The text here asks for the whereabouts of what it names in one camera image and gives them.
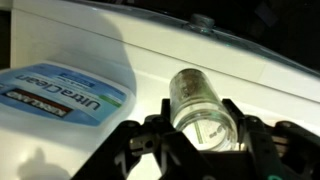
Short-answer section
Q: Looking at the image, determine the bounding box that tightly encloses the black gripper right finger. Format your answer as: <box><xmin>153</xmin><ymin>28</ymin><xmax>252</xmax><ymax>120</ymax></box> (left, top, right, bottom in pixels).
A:
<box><xmin>222</xmin><ymin>99</ymin><xmax>320</xmax><ymax>180</ymax></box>

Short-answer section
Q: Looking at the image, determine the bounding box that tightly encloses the white detergent jug blue label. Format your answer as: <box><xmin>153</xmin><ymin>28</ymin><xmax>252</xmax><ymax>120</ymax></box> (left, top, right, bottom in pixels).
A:
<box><xmin>0</xmin><ymin>60</ymin><xmax>138</xmax><ymax>180</ymax></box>

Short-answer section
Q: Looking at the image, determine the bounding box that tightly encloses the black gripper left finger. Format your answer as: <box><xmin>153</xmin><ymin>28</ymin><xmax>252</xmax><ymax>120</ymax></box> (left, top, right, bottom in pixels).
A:
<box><xmin>71</xmin><ymin>99</ymin><xmax>214</xmax><ymax>180</ymax></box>

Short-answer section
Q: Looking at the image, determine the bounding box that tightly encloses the small clear glass jar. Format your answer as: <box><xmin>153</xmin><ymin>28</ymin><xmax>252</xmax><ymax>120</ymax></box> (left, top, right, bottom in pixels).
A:
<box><xmin>169</xmin><ymin>69</ymin><xmax>238</xmax><ymax>151</ymax></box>

